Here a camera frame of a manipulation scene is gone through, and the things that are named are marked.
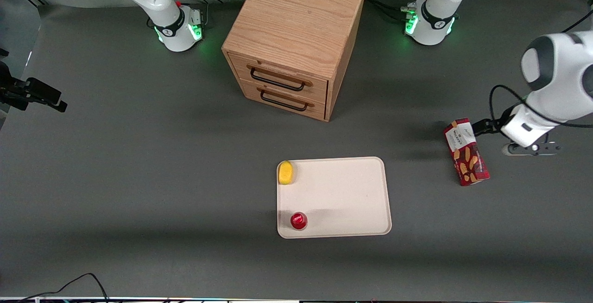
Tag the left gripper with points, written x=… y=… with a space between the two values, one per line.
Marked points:
x=492 y=124

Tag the red cookie box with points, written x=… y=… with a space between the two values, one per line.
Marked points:
x=467 y=154

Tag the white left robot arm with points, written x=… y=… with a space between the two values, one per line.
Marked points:
x=560 y=76

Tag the beige plastic tray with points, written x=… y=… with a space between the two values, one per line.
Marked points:
x=343 y=196

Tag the wooden drawer front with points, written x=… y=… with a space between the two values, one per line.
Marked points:
x=287 y=101
x=282 y=73

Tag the yellow lemon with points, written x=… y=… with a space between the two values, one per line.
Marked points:
x=286 y=173

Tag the red can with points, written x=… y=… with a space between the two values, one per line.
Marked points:
x=299 y=221

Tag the wooden drawer cabinet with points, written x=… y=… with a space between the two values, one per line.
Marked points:
x=296 y=20

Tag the grey table mat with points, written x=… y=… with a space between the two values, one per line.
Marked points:
x=139 y=178

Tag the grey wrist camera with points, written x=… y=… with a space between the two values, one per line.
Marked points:
x=533 y=148

